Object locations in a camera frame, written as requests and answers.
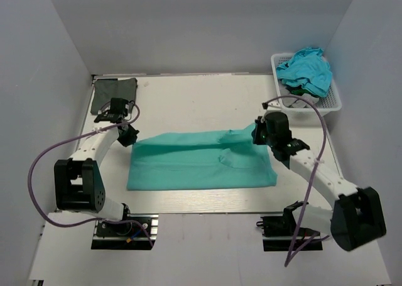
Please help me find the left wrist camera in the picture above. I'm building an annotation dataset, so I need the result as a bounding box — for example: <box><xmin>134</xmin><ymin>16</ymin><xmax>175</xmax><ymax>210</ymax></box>
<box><xmin>94</xmin><ymin>98</ymin><xmax>130</xmax><ymax>124</ymax></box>

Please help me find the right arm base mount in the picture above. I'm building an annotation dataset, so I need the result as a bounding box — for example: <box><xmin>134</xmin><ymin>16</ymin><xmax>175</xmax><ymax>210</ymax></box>
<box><xmin>256</xmin><ymin>214</ymin><xmax>323</xmax><ymax>252</ymax></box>

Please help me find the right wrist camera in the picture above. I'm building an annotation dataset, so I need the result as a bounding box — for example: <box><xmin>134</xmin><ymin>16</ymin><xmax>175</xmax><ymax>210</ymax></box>
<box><xmin>262</xmin><ymin>101</ymin><xmax>282</xmax><ymax>116</ymax></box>

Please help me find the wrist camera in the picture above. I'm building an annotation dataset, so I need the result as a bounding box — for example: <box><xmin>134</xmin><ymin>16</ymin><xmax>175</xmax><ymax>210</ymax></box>
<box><xmin>94</xmin><ymin>98</ymin><xmax>130</xmax><ymax>124</ymax></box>
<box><xmin>262</xmin><ymin>101</ymin><xmax>282</xmax><ymax>116</ymax></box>

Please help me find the light blue t shirt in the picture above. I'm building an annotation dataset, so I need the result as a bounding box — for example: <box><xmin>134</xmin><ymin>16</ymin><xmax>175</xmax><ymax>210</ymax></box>
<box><xmin>276</xmin><ymin>47</ymin><xmax>332</xmax><ymax>98</ymax></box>

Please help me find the folded dark green t shirt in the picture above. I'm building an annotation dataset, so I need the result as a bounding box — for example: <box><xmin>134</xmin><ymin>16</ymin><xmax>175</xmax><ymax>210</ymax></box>
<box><xmin>90</xmin><ymin>78</ymin><xmax>138</xmax><ymax>115</ymax></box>

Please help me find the green cloth in basket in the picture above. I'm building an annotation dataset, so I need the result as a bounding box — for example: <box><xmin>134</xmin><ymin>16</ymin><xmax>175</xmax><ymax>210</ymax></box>
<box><xmin>288</xmin><ymin>87</ymin><xmax>310</xmax><ymax>96</ymax></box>

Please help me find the grey cloth in basket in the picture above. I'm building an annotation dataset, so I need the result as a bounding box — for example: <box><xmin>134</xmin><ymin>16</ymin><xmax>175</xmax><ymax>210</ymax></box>
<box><xmin>280</xmin><ymin>87</ymin><xmax>319</xmax><ymax>108</ymax></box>

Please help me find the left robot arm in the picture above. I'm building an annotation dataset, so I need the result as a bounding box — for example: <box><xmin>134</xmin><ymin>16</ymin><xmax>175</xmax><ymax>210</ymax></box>
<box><xmin>54</xmin><ymin>124</ymin><xmax>139</xmax><ymax>235</ymax></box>

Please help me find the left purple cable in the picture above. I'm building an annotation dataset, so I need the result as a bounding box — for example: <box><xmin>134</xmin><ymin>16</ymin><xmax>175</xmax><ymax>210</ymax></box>
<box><xmin>27</xmin><ymin>102</ymin><xmax>155</xmax><ymax>248</ymax></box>

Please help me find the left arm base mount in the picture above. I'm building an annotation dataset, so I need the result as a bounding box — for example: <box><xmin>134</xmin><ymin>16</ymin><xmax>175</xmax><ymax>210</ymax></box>
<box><xmin>91</xmin><ymin>214</ymin><xmax>159</xmax><ymax>251</ymax></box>

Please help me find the teal t shirt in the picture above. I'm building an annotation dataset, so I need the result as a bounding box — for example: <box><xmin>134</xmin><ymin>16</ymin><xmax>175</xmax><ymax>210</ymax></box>
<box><xmin>126</xmin><ymin>124</ymin><xmax>277</xmax><ymax>191</ymax></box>

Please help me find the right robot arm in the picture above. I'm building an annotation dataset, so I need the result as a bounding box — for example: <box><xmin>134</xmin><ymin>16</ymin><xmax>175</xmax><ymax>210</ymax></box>
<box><xmin>252</xmin><ymin>112</ymin><xmax>386</xmax><ymax>251</ymax></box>

